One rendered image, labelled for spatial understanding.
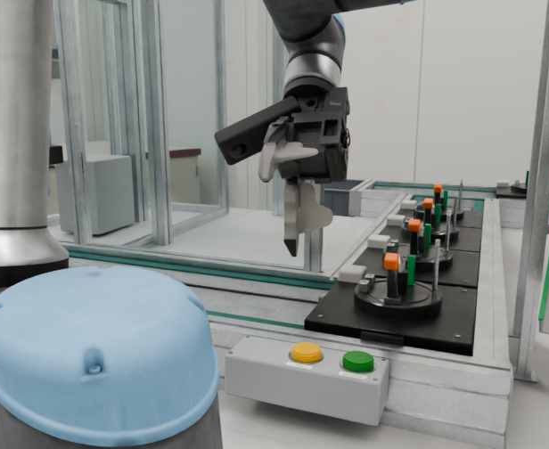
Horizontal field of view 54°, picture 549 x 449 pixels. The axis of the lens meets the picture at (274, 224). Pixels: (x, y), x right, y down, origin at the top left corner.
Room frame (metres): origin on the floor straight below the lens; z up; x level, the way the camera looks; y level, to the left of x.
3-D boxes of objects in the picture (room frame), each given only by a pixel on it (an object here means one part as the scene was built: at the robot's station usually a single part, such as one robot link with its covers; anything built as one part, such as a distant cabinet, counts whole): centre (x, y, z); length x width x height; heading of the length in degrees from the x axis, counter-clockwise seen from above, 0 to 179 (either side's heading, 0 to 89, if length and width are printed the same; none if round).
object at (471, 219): (1.52, -0.47, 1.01); 0.24 x 0.24 x 0.13; 69
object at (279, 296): (0.96, 0.07, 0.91); 0.84 x 0.28 x 0.10; 69
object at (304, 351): (0.66, -0.04, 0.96); 0.04 x 0.04 x 0.02
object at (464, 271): (1.07, -0.29, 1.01); 0.24 x 0.24 x 0.13; 69
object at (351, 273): (0.96, -0.15, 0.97); 0.05 x 0.05 x 0.04; 69
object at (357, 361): (0.63, -0.11, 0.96); 0.04 x 0.04 x 0.02
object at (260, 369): (0.66, -0.04, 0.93); 0.21 x 0.07 x 0.06; 69
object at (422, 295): (0.83, -0.20, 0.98); 0.14 x 0.14 x 0.02
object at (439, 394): (0.79, 0.11, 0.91); 0.89 x 0.06 x 0.11; 69
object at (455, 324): (0.83, -0.20, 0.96); 0.24 x 0.24 x 0.02; 69
